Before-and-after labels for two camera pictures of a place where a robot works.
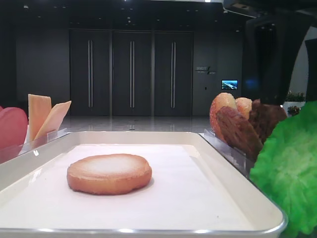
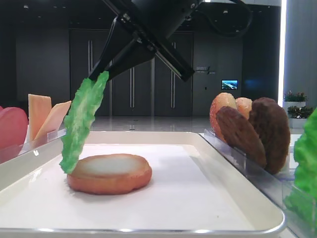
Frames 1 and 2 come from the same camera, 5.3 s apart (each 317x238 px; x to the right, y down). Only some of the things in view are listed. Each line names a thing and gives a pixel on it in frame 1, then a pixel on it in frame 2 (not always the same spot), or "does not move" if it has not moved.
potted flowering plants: x=293 y=102 does not move
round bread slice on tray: x=108 y=174 does not move
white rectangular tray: x=129 y=184 does not move
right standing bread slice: x=243 y=106 does not move
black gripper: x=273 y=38 to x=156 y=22
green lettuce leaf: x=285 y=169 to x=79 y=120
